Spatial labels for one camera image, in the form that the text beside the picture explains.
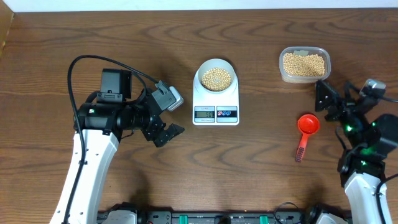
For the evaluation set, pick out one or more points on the red measuring scoop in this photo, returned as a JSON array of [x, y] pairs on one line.
[[308, 125]]

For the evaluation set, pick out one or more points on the soybeans in grey bowl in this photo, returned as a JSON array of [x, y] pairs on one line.
[[216, 79]]

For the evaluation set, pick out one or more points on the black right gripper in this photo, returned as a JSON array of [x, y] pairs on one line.
[[333, 96]]

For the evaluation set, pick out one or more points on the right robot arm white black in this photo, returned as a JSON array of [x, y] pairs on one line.
[[362, 166]]

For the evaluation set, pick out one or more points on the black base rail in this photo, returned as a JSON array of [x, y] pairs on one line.
[[286, 212]]

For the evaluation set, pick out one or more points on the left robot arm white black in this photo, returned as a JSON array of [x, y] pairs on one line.
[[99, 129]]

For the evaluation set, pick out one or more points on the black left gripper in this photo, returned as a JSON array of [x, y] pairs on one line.
[[152, 131]]

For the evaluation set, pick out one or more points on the pile of soybeans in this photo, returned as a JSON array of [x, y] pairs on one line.
[[304, 66]]

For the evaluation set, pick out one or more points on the white digital kitchen scale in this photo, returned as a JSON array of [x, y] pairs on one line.
[[211, 109]]

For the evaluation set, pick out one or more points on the clear plastic container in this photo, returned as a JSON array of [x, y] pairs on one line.
[[304, 51]]

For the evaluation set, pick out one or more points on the grey round bowl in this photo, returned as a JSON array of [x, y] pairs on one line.
[[217, 63]]

